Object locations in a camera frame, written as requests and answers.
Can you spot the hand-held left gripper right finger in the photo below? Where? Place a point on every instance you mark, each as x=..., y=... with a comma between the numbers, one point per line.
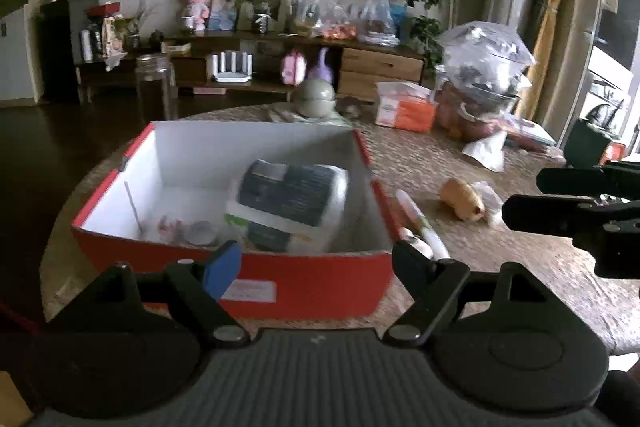
x=410, y=267

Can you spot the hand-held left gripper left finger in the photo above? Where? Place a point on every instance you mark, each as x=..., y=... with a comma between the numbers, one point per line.
x=222, y=267

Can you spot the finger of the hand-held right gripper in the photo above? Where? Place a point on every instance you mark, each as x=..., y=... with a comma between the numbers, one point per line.
x=575, y=181
x=545, y=214

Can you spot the red dragon toy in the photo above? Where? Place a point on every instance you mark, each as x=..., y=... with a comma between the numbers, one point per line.
x=169, y=227

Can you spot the tan plush toy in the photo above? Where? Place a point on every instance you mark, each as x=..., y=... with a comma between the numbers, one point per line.
x=460, y=202

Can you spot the red cardboard box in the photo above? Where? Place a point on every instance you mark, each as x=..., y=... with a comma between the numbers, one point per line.
x=310, y=282

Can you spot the white tissue pack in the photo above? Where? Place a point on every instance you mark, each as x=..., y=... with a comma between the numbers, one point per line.
x=290, y=197

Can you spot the clear plastic wrapper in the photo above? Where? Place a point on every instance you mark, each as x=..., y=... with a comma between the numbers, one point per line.
x=492, y=204

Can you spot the orange tissue box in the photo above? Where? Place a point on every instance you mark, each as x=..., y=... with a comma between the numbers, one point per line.
x=405, y=112

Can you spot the large clear plastic bag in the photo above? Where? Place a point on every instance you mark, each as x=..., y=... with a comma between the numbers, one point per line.
x=480, y=57

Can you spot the green folded cloth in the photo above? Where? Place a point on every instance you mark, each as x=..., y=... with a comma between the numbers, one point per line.
x=282, y=117

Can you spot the small grey furry object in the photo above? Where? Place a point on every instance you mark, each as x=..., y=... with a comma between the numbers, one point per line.
x=350, y=107

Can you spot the yellow curtain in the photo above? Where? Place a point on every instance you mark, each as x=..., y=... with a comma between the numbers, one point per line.
x=555, y=7

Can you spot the grey round pot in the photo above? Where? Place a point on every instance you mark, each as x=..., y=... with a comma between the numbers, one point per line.
x=312, y=99

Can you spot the glass jar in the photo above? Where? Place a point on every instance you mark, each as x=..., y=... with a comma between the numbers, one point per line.
x=154, y=87

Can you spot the white router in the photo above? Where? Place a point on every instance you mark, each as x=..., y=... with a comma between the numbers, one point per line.
x=231, y=69

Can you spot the wooden tv stand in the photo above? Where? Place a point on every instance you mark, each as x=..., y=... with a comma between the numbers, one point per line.
x=380, y=67

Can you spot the pink backpack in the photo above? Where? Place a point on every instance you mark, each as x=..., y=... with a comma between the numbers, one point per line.
x=292, y=68

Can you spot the purple plush toy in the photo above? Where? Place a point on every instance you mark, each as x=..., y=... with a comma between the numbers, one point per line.
x=320, y=69

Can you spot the plastic bag of orange fruit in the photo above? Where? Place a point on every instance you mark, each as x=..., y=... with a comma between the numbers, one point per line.
x=341, y=27

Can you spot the floral gift bag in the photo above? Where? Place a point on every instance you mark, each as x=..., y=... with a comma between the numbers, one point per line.
x=114, y=42

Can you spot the white plastic bag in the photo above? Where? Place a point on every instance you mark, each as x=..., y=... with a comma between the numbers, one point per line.
x=377, y=14

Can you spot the dried flower vase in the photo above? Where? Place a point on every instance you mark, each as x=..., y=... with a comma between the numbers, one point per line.
x=137, y=27

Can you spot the pink plush doll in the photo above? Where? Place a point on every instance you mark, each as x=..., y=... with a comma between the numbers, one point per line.
x=196, y=4

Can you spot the black cabinet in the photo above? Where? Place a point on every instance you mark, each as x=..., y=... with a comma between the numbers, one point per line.
x=60, y=52

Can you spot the small red flat box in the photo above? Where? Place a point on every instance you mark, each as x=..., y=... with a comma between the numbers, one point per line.
x=104, y=9

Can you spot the picture frame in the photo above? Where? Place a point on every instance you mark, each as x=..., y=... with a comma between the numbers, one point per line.
x=260, y=13

